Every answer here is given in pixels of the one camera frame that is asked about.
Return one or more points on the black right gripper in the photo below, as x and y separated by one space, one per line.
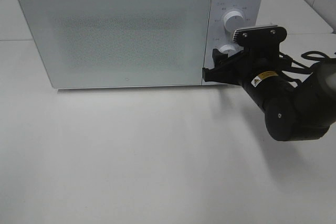
257 63

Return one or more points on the white microwave knob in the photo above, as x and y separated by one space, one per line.
228 49
233 19

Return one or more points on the white microwave door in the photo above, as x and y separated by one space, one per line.
119 43

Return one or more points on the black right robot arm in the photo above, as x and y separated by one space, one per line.
298 103

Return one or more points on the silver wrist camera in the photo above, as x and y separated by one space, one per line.
259 36

